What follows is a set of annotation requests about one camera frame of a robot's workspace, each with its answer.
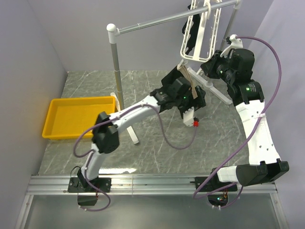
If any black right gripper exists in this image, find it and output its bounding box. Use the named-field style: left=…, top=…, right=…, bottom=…
left=201, top=50, right=235, bottom=84

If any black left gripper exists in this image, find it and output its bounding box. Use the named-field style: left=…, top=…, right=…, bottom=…
left=175, top=86, right=206, bottom=119

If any white clip hanger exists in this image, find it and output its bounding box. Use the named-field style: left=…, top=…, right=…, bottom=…
left=177, top=0, right=221, bottom=69

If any black underwear with beige waistband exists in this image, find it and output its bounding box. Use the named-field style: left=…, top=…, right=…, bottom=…
left=161, top=67, right=199, bottom=98

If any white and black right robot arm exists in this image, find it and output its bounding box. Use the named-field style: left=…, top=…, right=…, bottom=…
left=201, top=48, right=289, bottom=191

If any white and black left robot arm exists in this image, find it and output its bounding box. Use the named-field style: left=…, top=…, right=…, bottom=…
left=77, top=76, right=206, bottom=192

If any black garment on hanger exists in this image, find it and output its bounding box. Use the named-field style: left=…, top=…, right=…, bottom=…
left=185, top=14, right=201, bottom=54

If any white and silver drying rack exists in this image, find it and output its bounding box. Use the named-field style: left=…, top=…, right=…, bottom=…
left=106, top=0, right=244, bottom=145

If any yellow plastic tray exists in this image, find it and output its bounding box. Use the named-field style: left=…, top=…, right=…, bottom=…
left=42, top=96, right=116, bottom=140

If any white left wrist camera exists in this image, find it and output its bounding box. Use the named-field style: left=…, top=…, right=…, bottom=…
left=183, top=107, right=195, bottom=127

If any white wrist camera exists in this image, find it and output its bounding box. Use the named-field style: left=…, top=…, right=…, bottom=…
left=220, top=34, right=243, bottom=57
left=183, top=107, right=195, bottom=127

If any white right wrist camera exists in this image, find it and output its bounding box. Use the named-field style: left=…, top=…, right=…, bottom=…
left=220, top=34, right=243, bottom=57

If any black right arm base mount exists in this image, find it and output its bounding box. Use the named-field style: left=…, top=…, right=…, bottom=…
left=190, top=176, right=238, bottom=192

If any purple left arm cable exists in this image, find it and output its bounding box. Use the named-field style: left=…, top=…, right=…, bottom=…
left=73, top=104, right=198, bottom=212

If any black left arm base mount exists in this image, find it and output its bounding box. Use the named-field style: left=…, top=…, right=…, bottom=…
left=67, top=177, right=112, bottom=193

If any aluminium rail frame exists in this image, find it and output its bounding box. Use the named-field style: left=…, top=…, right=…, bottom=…
left=14, top=71, right=291, bottom=229

